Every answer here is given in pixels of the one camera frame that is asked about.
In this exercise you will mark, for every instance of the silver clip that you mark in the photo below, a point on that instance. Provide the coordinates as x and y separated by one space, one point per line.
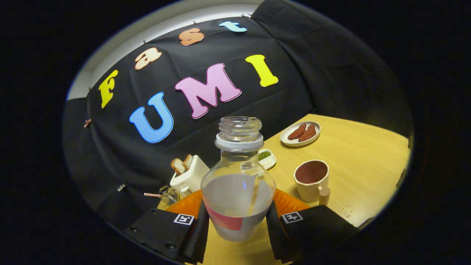
121 187

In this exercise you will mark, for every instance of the black backdrop cloth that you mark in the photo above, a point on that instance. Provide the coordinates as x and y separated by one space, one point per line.
312 73

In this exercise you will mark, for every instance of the cream cup brown inside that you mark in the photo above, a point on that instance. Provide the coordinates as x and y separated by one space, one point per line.
307 191

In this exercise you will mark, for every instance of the red sausage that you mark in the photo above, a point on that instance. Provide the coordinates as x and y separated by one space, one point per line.
307 133
297 131

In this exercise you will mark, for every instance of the white divided seed dish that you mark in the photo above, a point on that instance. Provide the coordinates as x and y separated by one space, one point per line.
269 161

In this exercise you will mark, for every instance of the white round plate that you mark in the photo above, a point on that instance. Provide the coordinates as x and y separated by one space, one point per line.
286 141

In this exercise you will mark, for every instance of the pink clip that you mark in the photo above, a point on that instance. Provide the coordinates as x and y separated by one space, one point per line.
87 122

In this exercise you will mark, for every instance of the wooden table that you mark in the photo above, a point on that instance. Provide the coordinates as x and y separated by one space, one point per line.
368 162

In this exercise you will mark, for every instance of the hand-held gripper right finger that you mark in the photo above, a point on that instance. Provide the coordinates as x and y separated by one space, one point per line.
275 235

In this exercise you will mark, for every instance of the white toaster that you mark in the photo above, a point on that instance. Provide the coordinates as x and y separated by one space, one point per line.
191 176

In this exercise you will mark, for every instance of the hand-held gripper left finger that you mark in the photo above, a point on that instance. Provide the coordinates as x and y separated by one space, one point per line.
197 239

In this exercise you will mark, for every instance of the clear juice bottle red label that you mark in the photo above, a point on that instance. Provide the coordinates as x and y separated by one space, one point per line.
235 195

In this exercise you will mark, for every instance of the pink striped straw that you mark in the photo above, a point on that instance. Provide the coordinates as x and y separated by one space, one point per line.
152 194

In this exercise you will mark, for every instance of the toast slice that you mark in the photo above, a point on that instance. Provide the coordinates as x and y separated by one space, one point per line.
178 166
188 162

